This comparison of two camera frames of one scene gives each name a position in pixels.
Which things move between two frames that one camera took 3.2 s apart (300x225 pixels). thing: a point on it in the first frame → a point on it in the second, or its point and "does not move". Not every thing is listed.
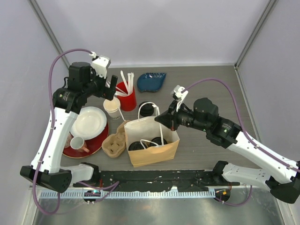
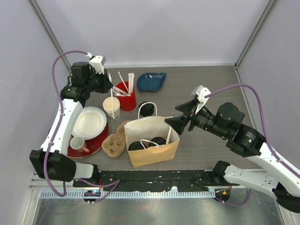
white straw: (122, 114) → (112, 103)
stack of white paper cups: (112, 107) does not move
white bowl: (90, 122) does not move
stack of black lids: (146, 109) does not move
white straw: (158, 113) → (168, 135)
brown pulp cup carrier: (114, 145) does not move
